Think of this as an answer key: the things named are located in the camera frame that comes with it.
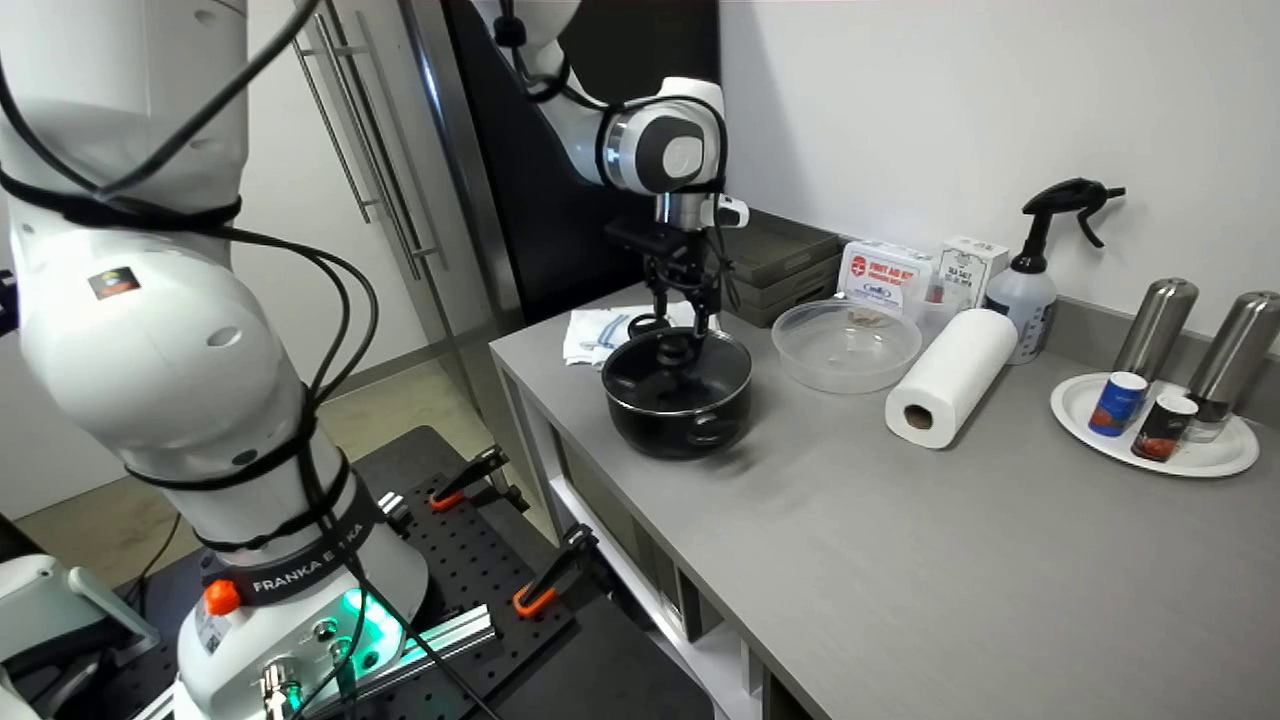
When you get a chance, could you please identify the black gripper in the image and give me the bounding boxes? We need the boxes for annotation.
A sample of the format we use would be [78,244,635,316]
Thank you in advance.
[602,192,750,343]

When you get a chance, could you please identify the glass pot lid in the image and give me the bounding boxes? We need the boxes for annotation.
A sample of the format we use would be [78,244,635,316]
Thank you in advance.
[602,329,750,390]

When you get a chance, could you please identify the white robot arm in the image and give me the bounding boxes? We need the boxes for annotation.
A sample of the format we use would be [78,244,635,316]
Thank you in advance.
[0,0,432,720]

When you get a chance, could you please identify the grey counter cabinet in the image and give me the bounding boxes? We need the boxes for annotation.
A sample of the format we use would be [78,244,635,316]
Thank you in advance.
[493,316,1280,720]

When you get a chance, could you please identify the dark grey stacked trays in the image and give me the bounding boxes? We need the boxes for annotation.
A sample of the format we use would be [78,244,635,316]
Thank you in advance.
[722,211,842,329]

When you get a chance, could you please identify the white folded dish towel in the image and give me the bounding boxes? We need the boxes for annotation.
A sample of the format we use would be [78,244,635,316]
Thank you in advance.
[561,294,730,371]

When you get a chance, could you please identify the black cooking pot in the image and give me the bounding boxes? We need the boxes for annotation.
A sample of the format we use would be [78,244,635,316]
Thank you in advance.
[602,371,750,460]

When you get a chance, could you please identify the black refrigerator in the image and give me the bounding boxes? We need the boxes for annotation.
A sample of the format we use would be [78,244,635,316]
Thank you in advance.
[400,0,729,320]

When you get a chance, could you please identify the clear glass bowl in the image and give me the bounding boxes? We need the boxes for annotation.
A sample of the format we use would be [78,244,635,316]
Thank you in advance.
[773,299,920,395]

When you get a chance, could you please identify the red white first aid box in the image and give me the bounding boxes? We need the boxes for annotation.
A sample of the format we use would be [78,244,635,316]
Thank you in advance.
[834,238,934,320]

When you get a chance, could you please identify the white paper towel roll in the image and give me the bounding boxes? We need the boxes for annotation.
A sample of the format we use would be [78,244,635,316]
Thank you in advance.
[885,308,1016,453]

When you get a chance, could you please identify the left orange black clamp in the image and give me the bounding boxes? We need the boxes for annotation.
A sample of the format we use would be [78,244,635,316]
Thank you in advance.
[424,442,506,512]

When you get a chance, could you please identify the orange black clamp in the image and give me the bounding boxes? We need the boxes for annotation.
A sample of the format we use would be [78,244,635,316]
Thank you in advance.
[506,524,596,618]
[424,442,506,512]

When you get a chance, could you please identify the right orange black clamp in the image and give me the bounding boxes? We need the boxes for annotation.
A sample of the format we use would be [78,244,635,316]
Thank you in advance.
[506,524,596,618]

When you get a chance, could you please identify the small white box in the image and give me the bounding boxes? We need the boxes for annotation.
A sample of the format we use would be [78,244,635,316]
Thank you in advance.
[927,235,1008,316]

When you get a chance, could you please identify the black perforated robot table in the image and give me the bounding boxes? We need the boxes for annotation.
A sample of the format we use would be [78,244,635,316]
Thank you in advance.
[302,429,711,720]

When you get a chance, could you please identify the white spray bottle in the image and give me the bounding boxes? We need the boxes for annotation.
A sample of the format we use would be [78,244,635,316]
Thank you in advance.
[983,175,1118,359]

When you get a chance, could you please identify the white oval plate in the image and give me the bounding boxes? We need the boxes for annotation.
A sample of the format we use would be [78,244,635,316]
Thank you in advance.
[1049,371,1261,480]

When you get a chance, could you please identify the blue spice jar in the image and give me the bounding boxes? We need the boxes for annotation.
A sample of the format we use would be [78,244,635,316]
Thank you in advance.
[1087,371,1148,434]

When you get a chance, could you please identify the left steel shaker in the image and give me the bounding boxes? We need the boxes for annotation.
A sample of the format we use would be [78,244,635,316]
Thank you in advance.
[1113,276,1201,379]

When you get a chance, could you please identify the steel shaker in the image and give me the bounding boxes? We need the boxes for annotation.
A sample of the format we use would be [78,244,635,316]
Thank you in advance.
[1113,276,1201,379]
[1187,290,1280,422]

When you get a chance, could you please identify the red spice jar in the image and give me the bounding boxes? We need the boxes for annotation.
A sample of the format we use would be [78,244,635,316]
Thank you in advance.
[1130,390,1194,460]

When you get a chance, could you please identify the right steel shaker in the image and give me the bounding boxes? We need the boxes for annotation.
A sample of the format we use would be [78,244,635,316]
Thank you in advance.
[1187,290,1280,422]

